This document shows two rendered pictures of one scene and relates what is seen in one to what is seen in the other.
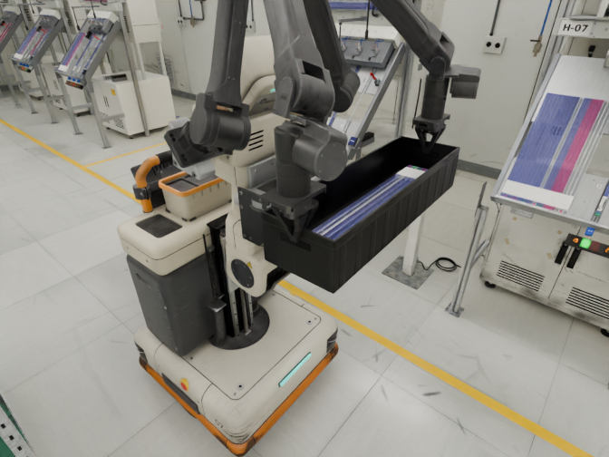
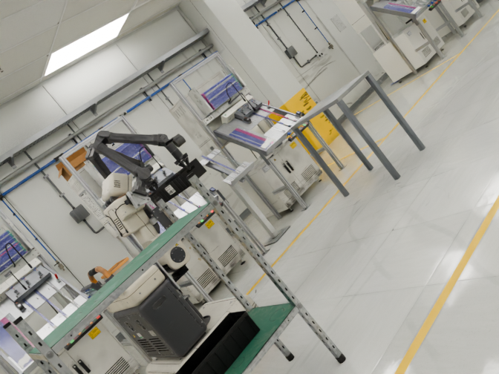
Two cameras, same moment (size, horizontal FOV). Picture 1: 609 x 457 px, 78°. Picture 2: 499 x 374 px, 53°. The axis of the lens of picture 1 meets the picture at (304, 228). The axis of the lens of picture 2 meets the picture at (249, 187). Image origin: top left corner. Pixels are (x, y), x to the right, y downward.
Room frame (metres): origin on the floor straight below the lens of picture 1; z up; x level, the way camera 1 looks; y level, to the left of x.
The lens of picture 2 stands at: (-0.57, 3.07, 1.16)
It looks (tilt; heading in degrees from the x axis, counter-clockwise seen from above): 7 degrees down; 287
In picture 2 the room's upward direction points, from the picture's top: 39 degrees counter-clockwise
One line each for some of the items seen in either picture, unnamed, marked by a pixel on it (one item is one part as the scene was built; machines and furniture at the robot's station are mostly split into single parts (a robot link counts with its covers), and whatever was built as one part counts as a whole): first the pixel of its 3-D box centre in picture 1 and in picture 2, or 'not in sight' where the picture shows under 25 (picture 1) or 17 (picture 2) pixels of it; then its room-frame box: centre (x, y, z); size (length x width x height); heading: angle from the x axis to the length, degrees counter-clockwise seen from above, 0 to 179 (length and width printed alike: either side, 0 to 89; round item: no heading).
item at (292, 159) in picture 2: not in sight; (268, 152); (0.66, -2.49, 0.65); 1.01 x 0.73 x 1.29; 140
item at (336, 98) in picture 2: not in sight; (356, 137); (-0.29, -1.30, 0.40); 0.70 x 0.45 x 0.80; 135
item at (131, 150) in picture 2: not in sight; (122, 162); (1.61, -1.46, 1.52); 0.51 x 0.13 x 0.27; 50
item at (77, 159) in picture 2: not in sight; (87, 153); (1.91, -1.57, 1.82); 0.68 x 0.30 x 0.20; 50
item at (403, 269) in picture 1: (418, 218); not in sight; (1.85, -0.64, 0.39); 0.24 x 0.24 x 0.78; 50
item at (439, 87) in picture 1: (439, 85); not in sight; (1.01, -0.34, 1.27); 0.07 x 0.06 x 0.07; 67
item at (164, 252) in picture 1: (213, 257); (152, 306); (1.21, 0.36, 0.59); 0.55 x 0.34 x 0.83; 141
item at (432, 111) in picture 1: (432, 110); not in sight; (1.01, -0.34, 1.21); 0.10 x 0.07 x 0.07; 141
